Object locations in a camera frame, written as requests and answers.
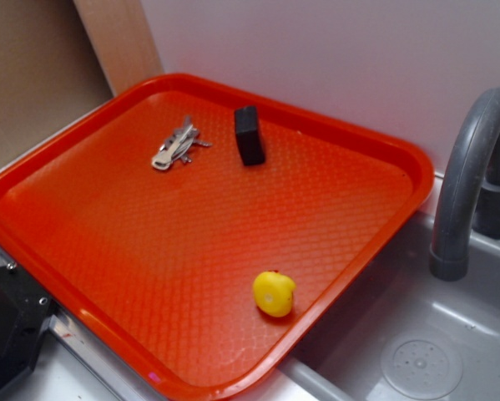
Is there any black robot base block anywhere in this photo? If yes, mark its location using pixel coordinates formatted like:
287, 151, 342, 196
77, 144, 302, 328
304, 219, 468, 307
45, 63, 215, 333
0, 262, 54, 394

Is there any black box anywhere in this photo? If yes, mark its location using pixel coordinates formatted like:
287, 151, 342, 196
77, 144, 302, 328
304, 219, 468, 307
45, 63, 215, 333
234, 105, 265, 166

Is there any orange plastic tray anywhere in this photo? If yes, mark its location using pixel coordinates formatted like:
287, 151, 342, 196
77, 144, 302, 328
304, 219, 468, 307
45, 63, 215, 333
0, 74, 434, 400

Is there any grey plastic sink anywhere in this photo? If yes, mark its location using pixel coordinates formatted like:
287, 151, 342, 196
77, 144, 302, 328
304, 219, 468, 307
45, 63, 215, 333
276, 211, 500, 401

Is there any wooden board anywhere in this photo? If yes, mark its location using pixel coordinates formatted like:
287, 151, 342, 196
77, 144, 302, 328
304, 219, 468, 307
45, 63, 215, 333
73, 0, 164, 96

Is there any grey toy faucet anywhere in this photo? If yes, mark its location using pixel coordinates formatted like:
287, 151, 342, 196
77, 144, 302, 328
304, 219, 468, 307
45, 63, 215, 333
429, 87, 500, 282

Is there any brown cardboard panel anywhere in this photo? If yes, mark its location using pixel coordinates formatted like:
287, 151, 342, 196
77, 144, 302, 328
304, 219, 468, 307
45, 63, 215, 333
0, 1, 112, 169

